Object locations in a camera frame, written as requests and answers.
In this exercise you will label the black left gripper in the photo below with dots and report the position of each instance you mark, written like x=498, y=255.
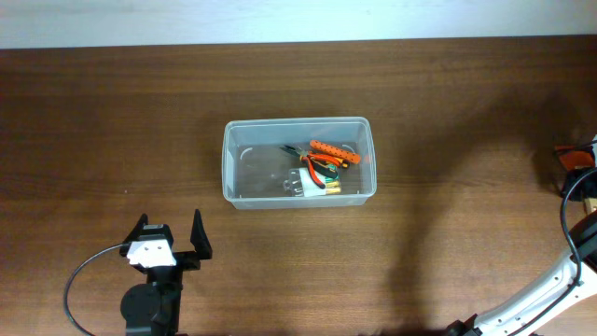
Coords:
x=185, y=258

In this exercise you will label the red wooden-handled scraper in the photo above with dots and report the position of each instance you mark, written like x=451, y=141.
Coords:
x=578, y=157

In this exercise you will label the clear screwdriver set case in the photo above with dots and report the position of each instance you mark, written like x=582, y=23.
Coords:
x=300, y=184

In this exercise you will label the red handled pliers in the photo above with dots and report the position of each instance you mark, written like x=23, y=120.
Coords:
x=321, y=167

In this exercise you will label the orange black pliers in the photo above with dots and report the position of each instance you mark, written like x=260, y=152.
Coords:
x=294, y=151

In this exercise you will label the socket bit rail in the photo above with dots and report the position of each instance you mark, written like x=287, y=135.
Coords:
x=336, y=152

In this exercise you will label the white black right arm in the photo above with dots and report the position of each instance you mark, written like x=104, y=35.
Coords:
x=570, y=280

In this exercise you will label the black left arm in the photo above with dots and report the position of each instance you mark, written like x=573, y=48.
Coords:
x=153, y=307

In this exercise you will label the clear plastic container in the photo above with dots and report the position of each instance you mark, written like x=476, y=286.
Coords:
x=254, y=167

